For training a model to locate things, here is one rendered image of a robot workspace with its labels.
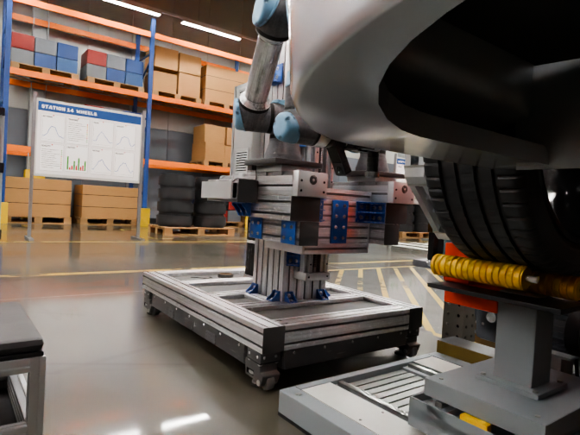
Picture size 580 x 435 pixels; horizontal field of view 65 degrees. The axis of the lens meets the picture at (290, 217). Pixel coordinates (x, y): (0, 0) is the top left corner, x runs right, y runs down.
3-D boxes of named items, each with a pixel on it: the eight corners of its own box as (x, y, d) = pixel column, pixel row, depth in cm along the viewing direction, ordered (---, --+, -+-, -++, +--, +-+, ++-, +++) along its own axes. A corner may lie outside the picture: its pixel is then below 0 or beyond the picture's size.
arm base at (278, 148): (256, 160, 179) (257, 135, 179) (287, 164, 188) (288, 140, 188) (278, 158, 167) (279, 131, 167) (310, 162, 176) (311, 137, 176)
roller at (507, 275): (530, 293, 101) (532, 267, 101) (421, 273, 125) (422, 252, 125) (542, 292, 105) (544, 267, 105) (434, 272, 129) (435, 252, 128)
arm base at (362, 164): (348, 172, 209) (349, 150, 208) (371, 174, 217) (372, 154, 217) (372, 171, 196) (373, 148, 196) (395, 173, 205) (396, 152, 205)
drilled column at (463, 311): (460, 365, 196) (466, 268, 195) (440, 357, 204) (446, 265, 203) (472, 361, 202) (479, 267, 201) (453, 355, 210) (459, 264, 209)
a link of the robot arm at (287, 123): (289, 106, 113) (287, 140, 113) (323, 113, 120) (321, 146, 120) (272, 110, 119) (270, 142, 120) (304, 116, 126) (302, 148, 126)
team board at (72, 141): (28, 241, 582) (34, 88, 576) (24, 237, 622) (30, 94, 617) (144, 241, 670) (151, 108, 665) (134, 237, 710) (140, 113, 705)
